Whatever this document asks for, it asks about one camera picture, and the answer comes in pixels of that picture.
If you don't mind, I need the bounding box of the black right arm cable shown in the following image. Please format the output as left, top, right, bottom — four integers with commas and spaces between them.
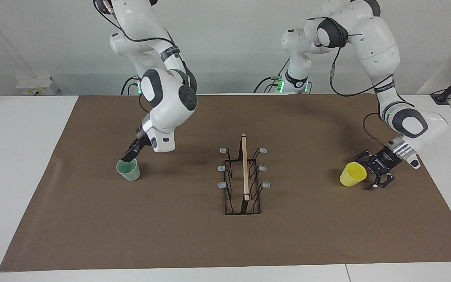
92, 0, 191, 114

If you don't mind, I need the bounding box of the light green plastic cup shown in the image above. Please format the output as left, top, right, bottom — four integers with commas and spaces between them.
116, 157, 141, 181

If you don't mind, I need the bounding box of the brown table mat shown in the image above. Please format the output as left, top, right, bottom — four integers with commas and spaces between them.
0, 93, 451, 272

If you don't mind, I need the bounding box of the yellow plastic cup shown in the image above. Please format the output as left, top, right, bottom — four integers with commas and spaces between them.
339, 162, 367, 187

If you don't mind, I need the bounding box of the black base cable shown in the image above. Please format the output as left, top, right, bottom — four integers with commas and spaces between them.
121, 76, 140, 95
254, 59, 292, 93

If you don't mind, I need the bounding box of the white power socket box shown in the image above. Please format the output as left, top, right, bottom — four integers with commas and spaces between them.
16, 76, 59, 96

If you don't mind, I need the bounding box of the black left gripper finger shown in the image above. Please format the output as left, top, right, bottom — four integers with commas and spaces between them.
364, 172, 395, 191
354, 150, 372, 165

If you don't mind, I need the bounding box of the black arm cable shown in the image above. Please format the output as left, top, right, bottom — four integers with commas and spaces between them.
92, 0, 191, 114
329, 16, 394, 157

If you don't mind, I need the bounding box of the black wire cup rack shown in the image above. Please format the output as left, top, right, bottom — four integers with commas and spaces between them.
218, 133, 271, 215

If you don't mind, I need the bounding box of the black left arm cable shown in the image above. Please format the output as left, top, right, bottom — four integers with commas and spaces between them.
329, 16, 394, 157

